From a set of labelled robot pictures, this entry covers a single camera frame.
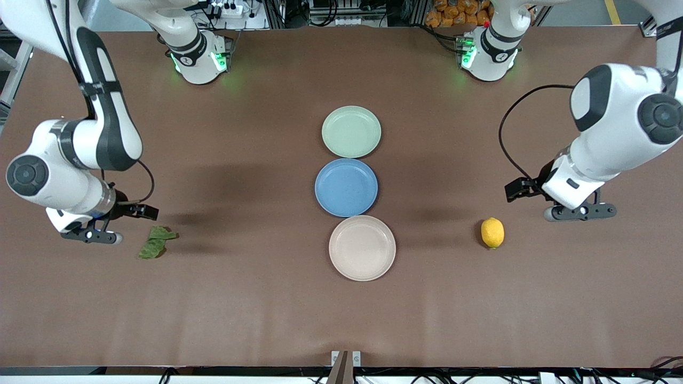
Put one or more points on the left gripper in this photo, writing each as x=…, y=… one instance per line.
x=529, y=187

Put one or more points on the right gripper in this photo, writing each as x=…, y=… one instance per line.
x=128, y=209

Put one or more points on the green lettuce leaf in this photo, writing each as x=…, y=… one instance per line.
x=155, y=244

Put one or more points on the yellow lemon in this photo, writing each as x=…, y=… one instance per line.
x=492, y=233

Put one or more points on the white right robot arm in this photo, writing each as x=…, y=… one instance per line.
x=53, y=181

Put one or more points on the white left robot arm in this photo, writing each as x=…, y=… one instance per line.
x=619, y=117

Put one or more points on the beige plate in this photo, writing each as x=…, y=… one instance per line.
x=363, y=248

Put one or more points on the blue plate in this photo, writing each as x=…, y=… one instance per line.
x=346, y=188

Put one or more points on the green plate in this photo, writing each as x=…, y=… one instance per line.
x=351, y=132

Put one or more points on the small white box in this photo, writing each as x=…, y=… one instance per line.
x=547, y=378

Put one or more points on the bag of oranges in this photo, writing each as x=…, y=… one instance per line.
x=453, y=10

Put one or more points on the white power strip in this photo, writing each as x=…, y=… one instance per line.
x=229, y=9

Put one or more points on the dark electronics rack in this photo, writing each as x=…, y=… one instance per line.
x=341, y=10

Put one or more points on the grey frame post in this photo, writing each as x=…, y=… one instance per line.
x=16, y=69

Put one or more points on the metal table edge bracket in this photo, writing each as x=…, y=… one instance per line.
x=341, y=367

